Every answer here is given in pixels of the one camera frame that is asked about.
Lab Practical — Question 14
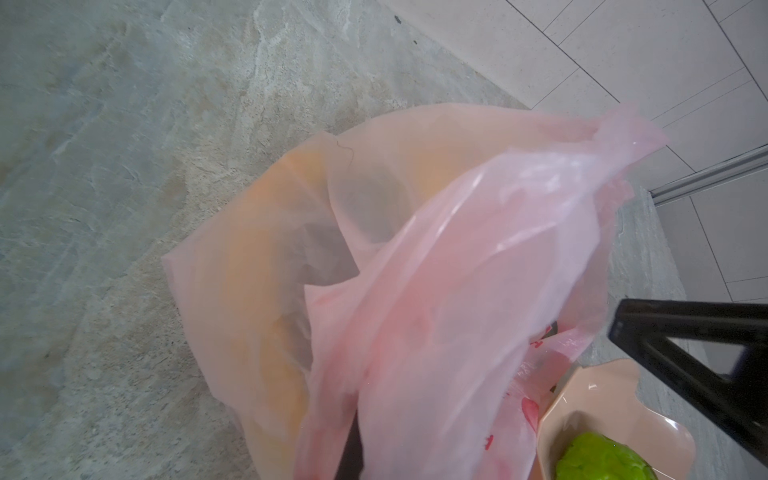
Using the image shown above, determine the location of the green fake fruit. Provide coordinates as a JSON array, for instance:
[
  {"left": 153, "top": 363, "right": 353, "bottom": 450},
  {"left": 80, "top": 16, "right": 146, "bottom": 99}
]
[{"left": 555, "top": 432, "right": 658, "bottom": 480}]

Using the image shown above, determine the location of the yellow fake banana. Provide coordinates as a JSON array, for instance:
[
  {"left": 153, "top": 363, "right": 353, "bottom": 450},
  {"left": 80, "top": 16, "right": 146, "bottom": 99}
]
[{"left": 203, "top": 149, "right": 337, "bottom": 457}]

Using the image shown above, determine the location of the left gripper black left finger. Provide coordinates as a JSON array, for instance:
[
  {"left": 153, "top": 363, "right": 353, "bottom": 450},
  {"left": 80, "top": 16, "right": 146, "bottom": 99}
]
[{"left": 334, "top": 415, "right": 364, "bottom": 480}]

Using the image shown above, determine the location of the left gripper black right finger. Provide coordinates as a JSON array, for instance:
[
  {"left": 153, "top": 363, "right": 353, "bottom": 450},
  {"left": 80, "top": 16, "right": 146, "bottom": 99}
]
[{"left": 608, "top": 299, "right": 767, "bottom": 465}]

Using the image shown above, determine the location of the pink scalloped bowl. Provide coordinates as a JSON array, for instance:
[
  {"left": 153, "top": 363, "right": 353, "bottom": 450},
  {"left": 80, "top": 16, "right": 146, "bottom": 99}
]
[{"left": 530, "top": 359, "right": 696, "bottom": 479}]

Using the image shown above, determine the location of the pink plastic bag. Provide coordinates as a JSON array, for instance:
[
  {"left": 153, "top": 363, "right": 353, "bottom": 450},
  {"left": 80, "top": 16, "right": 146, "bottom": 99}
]
[{"left": 162, "top": 104, "right": 666, "bottom": 479}]

